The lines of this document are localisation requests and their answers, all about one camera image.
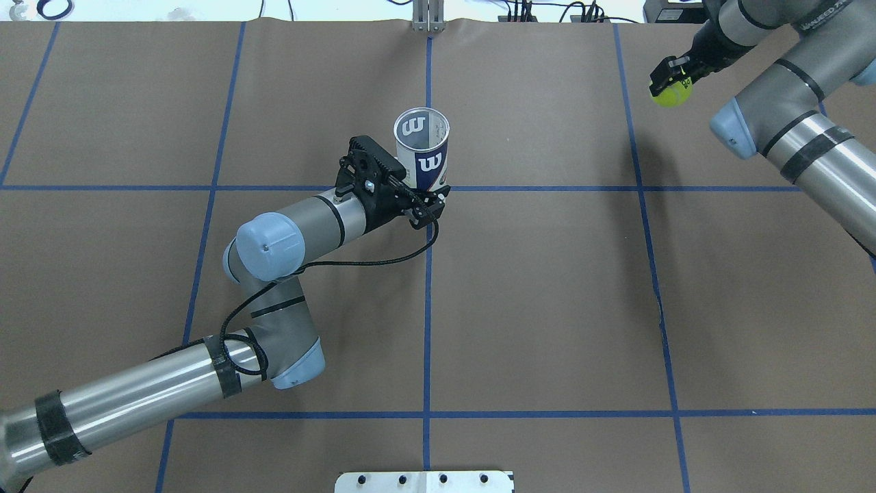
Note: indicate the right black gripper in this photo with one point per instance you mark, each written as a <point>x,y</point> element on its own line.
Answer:
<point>710,51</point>

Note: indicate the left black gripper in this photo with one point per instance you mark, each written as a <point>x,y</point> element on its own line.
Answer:
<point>384,207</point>

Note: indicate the yellow tennis ball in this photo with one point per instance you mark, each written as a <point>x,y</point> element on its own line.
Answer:
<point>675,94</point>

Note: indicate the white blue tennis ball can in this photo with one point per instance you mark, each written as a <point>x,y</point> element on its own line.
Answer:
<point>422,136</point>

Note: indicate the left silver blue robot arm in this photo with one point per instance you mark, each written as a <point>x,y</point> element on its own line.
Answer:
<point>269,335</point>

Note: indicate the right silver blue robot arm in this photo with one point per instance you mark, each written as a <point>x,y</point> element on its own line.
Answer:
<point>777,115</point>

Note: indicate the black box with label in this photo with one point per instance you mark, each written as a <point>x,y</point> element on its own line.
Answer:
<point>674,12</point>

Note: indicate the aluminium frame post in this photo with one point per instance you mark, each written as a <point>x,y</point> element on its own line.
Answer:
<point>428,16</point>

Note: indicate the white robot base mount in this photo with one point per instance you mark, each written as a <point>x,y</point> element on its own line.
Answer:
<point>427,481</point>

